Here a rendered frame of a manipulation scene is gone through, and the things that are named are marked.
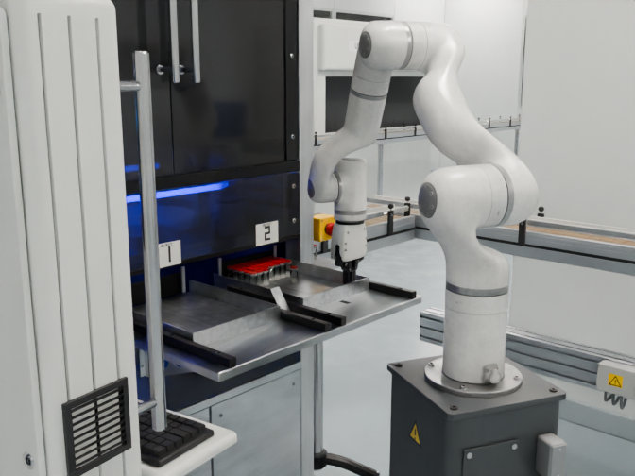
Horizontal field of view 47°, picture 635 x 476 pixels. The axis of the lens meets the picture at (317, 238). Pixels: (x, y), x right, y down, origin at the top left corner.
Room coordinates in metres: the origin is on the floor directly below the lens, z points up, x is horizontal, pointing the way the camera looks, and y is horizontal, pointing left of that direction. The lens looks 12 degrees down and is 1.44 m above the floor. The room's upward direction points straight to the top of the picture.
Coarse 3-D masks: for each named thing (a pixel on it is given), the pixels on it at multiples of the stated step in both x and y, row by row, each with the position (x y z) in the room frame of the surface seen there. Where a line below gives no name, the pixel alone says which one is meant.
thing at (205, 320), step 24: (192, 288) 1.88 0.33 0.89; (216, 288) 1.81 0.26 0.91; (144, 312) 1.71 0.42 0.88; (168, 312) 1.71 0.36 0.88; (192, 312) 1.71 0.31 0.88; (216, 312) 1.71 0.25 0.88; (240, 312) 1.71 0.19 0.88; (264, 312) 1.62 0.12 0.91; (192, 336) 1.47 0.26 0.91; (216, 336) 1.52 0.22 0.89
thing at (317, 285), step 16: (304, 272) 2.07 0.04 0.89; (320, 272) 2.03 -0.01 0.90; (336, 272) 1.99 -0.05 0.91; (224, 288) 1.92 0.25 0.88; (256, 288) 1.83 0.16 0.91; (288, 288) 1.92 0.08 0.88; (304, 288) 1.92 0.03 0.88; (320, 288) 1.92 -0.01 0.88; (336, 288) 1.81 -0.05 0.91; (352, 288) 1.86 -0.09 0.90; (368, 288) 1.91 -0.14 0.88; (304, 304) 1.73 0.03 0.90; (320, 304) 1.77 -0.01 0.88
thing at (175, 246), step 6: (162, 246) 1.73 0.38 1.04; (174, 246) 1.76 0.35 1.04; (162, 252) 1.73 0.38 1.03; (174, 252) 1.76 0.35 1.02; (162, 258) 1.73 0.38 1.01; (168, 258) 1.74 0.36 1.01; (174, 258) 1.76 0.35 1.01; (180, 258) 1.77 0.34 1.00; (162, 264) 1.73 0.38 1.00; (168, 264) 1.74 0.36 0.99; (174, 264) 1.76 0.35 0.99
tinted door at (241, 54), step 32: (224, 0) 1.91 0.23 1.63; (256, 0) 1.99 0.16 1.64; (224, 32) 1.90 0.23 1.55; (256, 32) 1.99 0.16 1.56; (224, 64) 1.90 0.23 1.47; (256, 64) 1.98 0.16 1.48; (192, 96) 1.82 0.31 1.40; (224, 96) 1.90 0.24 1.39; (256, 96) 1.98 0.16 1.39; (192, 128) 1.82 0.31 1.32; (224, 128) 1.90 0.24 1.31; (256, 128) 1.98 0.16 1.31; (192, 160) 1.82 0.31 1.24; (224, 160) 1.90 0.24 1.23; (256, 160) 1.98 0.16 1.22
